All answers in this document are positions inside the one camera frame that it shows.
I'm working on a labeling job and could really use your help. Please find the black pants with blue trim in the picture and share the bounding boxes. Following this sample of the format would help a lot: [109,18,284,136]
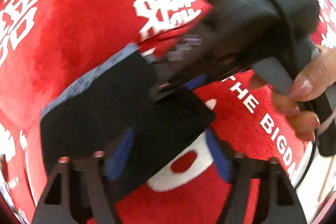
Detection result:
[40,43,215,200]

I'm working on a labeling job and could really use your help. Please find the person's right hand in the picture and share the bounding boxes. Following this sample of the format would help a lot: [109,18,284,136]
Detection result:
[248,44,336,143]

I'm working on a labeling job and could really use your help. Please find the red wedding bedspread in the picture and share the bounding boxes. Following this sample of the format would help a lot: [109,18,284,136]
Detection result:
[1,0,335,223]

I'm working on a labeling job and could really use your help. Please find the black cable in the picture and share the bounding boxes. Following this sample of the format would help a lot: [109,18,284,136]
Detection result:
[296,129,320,189]

